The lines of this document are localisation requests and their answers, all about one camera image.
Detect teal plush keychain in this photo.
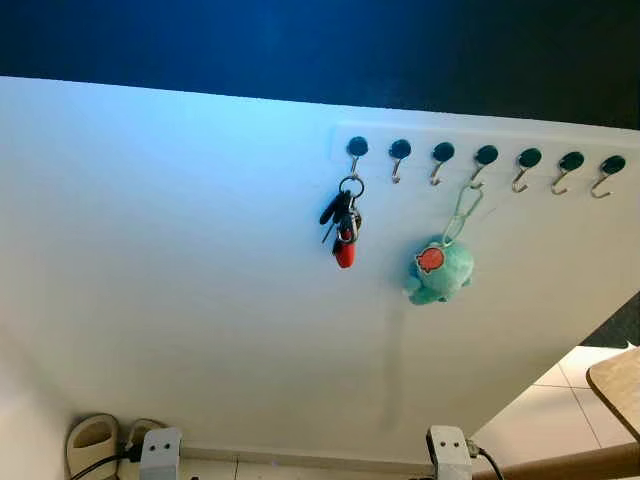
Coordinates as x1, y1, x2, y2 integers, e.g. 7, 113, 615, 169
403, 185, 485, 307

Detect black round metal hook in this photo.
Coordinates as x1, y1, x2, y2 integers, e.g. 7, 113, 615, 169
468, 144, 499, 190
511, 147, 542, 194
550, 151, 585, 196
346, 136, 369, 181
590, 154, 627, 200
389, 139, 412, 185
430, 141, 456, 188

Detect key bunch with red tag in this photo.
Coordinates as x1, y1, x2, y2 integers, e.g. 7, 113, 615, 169
319, 175, 367, 270

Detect beige slipper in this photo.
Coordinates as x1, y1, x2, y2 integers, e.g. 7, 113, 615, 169
121, 418, 169, 453
65, 413, 121, 480

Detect brown wooden rail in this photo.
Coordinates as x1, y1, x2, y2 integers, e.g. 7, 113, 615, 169
498, 442, 640, 480

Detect white hook rail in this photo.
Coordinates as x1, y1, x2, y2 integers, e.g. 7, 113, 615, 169
331, 123, 640, 173

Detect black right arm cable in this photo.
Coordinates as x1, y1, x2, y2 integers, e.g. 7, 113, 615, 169
468, 444, 507, 480

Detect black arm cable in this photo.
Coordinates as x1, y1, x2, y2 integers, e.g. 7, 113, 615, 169
468, 444, 507, 480
68, 447, 143, 480

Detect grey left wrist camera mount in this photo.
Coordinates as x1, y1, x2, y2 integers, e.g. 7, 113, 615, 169
138, 427, 184, 480

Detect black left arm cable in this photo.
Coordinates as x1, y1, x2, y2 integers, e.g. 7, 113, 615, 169
68, 447, 143, 480

